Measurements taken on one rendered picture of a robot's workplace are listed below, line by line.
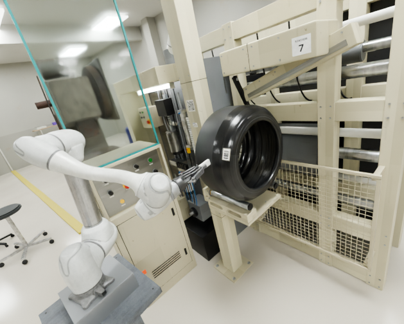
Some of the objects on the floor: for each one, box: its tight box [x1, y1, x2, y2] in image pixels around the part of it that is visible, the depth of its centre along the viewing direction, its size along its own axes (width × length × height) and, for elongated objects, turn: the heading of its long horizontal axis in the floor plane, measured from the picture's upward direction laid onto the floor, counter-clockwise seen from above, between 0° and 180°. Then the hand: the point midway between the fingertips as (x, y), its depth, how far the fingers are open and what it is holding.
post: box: [161, 0, 242, 273], centre depth 151 cm, size 13×13×250 cm
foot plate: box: [213, 255, 253, 284], centre depth 196 cm, size 27×27×2 cm
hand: (204, 164), depth 110 cm, fingers closed
